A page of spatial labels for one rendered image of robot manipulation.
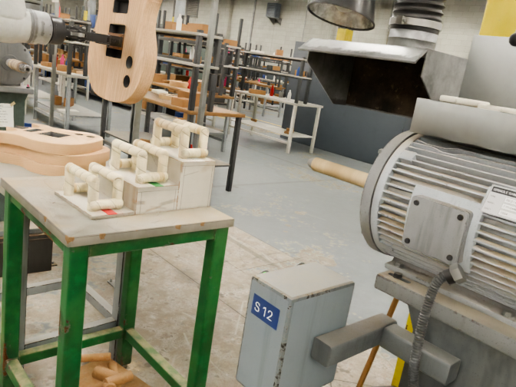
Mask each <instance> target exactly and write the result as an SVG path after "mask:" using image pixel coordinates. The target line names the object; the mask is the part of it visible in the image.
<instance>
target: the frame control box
mask: <svg viewBox="0 0 516 387"><path fill-rule="evenodd" d="M354 286H355V283H354V282H353V281H352V280H350V279H348V278H346V277H344V276H342V275H340V274H338V273H336V272H334V271H332V270H331V269H329V268H327V267H325V266H323V265H321V264H319V263H317V262H312V263H306V264H303V265H298V266H292V267H288V268H285V269H281V270H274V271H271V272H267V273H261V274H256V275H253V277H252V279H251V284H250V293H249V298H248V303H247V308H246V317H245V322H244V327H243V336H242V341H241V346H240V354H239V359H238V365H237V370H236V380H237V381H238V382H239V383H240V384H241V385H242V386H244V387H323V386H324V385H327V384H329V383H331V382H332V381H333V380H334V378H335V374H336V368H337V364H338V363H336V364H335V365H331V366H330V367H328V368H326V367H325V366H323V365H321V364H320V363H318V362H317V361H316V360H315V359H313V358H312V356H311V352H312V347H313V340H314V338H315V337H317V336H321V335H323V334H325V333H328V332H331V331H333V330H336V329H339V328H342V327H344V326H346V322H347V318H348V314H349V308H350V304H351V300H352V294H353V290H354Z"/></svg>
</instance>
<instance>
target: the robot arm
mask: <svg viewBox="0 0 516 387"><path fill-rule="evenodd" d="M64 40H69V41H92V42H95V43H98V44H103V45H107V47H109V45H111V46H116V47H121V46H122V40H123V37H118V36H114V35H103V34H99V33H96V31H92V32H88V31H85V30H84V29H80V28H76V27H73V26H65V22H64V20H63V19H62V18H59V17H54V16H50V15H49V14H48V13H46V12H40V11H36V10H32V9H30V8H26V7H25V0H0V42H3V43H12V44H14V43H20V42H23V43H27V44H35V45H37V44H41V45H46V44H52V45H61V44H62V43H63V42H64Z"/></svg>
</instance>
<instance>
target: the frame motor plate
mask: <svg viewBox="0 0 516 387"><path fill-rule="evenodd" d="M374 287H375V288H376V289H379V290H381V291H383V292H384V293H386V294H388V295H390V296H392V297H394V298H396V299H398V300H400V301H402V302H404V303H406V304H408V305H410V306H412V307H414V308H416V309H418V310H421V308H422V305H423V302H424V299H425V294H426V292H427V291H428V290H427V289H428V287H427V286H423V285H422V284H420V283H417V282H416V281H414V280H411V279H409V278H407V277H405V276H403V275H402V273H400V272H394V271H392V270H388V271H385V272H382V273H378V274H377V275H376V279H375V285H374ZM430 313H431V315H430V316H431V317H433V318H435V319H437V320H439V321H441V322H443V323H445V324H447V325H449V326H451V327H453V328H455V329H457V330H459V331H461V332H463V333H465V334H467V335H468V336H470V337H472V338H474V339H477V340H478V341H480V342H483V343H484V344H486V345H488V346H490V347H492V348H494V349H497V350H498V351H500V352H503V353H504V354H506V355H508V356H510V357H511V358H513V359H516V328H514V327H512V326H509V325H508V324H506V323H504V322H501V321H499V320H497V319H495V318H493V317H490V316H488V315H486V314H484V313H482V312H479V311H477V310H476V309H473V308H471V307H470V306H466V305H465V304H463V303H460V302H459V301H456V300H454V299H452V298H450V297H448V296H445V295H443V294H441V293H439V292H437V295H436V297H435V301H434V304H433V307H432V310H431V312H430Z"/></svg>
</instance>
